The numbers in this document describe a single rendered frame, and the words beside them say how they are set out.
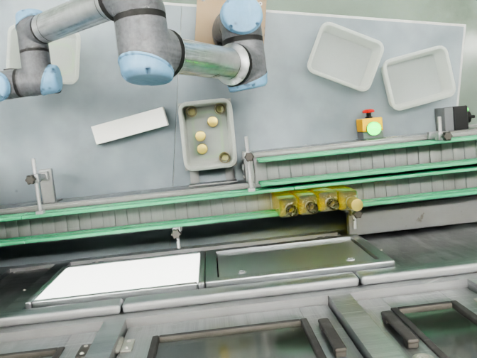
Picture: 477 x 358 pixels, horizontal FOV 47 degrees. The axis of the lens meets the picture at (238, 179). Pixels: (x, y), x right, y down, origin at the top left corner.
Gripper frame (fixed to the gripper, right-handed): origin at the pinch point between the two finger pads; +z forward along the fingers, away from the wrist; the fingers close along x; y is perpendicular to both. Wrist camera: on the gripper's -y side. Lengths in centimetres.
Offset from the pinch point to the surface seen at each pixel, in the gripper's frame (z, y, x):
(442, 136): -19, -123, 11
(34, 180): -22.6, -3.2, 27.5
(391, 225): -11, -114, 42
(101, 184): 2.5, -17.1, 34.5
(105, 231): -20, -23, 43
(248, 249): -25, -66, 46
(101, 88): 7.1, -16.7, 2.8
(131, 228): -19, -31, 42
